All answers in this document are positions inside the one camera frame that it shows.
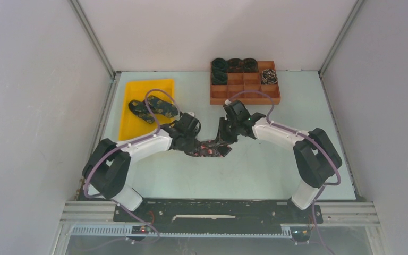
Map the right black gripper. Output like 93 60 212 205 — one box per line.
214 117 241 146

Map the dark floral red-dotted tie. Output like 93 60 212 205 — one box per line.
185 140 232 158

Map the white-patterned tie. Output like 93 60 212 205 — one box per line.
260 69 278 85

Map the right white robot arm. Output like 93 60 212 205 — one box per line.
219 100 343 222

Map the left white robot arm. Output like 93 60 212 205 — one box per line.
82 113 201 221

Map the dark gold-patterned folded tie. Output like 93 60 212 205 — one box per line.
128 96 179 124

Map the orange compartment tray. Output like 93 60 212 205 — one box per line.
210 60 281 105

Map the yellow plastic bin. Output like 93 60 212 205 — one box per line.
116 78 175 141

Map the rolled dark red-patterned tie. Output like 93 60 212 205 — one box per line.
226 58 244 73

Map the rolled dark gold-patterned tie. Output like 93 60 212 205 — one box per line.
242 58 259 73

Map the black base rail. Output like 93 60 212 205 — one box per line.
113 198 324 235

